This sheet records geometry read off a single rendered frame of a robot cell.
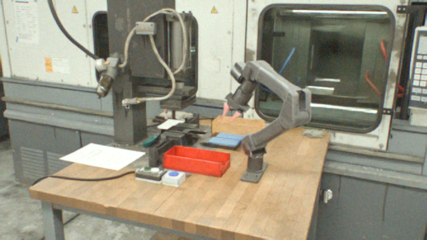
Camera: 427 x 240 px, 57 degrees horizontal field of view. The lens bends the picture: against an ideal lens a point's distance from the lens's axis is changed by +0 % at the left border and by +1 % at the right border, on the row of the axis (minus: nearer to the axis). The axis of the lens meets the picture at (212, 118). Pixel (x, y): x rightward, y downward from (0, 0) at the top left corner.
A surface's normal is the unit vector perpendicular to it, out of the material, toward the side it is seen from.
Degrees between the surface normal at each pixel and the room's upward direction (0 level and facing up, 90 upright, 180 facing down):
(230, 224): 0
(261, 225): 0
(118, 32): 90
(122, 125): 90
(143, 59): 90
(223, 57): 90
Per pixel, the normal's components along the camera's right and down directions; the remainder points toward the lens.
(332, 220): -0.39, 0.26
